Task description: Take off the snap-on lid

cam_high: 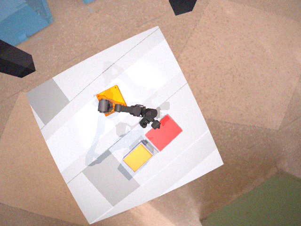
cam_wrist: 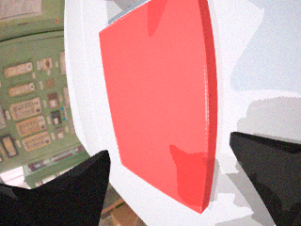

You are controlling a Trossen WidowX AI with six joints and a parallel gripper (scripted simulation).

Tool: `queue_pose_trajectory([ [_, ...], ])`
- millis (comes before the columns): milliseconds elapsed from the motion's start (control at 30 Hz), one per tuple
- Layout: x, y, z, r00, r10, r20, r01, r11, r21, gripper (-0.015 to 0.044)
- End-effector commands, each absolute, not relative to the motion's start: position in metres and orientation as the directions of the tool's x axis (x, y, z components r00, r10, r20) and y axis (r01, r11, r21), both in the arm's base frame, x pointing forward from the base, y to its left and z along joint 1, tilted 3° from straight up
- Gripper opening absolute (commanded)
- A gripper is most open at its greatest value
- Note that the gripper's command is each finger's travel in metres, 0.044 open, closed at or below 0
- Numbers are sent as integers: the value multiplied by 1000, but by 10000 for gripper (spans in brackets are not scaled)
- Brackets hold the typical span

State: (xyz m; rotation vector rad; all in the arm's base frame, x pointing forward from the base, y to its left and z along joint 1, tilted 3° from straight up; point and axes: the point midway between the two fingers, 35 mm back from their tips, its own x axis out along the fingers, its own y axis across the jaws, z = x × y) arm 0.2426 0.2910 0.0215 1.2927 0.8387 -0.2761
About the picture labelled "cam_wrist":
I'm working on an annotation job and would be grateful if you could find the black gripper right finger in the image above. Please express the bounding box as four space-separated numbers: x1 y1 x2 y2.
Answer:
229 132 301 226

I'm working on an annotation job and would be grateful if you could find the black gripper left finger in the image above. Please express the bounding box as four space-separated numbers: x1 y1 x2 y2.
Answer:
0 150 110 226

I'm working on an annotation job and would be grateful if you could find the red box lid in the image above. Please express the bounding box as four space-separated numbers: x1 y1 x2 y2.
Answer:
99 0 218 214

